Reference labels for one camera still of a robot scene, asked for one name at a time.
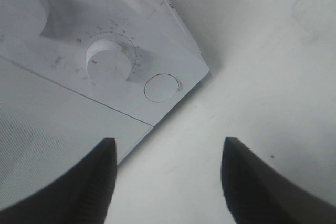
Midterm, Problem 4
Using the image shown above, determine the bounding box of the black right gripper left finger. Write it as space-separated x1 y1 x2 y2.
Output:
1 138 117 223

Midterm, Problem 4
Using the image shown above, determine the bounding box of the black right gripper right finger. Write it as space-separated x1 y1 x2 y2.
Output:
221 137 335 223

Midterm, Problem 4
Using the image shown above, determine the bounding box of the white microwave door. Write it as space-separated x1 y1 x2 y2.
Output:
1 60 151 209

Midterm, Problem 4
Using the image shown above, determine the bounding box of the white round door button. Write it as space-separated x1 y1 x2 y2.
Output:
144 73 179 103

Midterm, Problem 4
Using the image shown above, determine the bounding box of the white lower timer knob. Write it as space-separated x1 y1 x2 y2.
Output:
86 39 137 84

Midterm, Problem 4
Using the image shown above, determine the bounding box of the white microwave oven body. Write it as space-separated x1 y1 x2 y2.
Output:
1 0 209 126

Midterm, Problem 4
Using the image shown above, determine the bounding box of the white upper power knob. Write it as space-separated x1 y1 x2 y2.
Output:
1 0 50 38

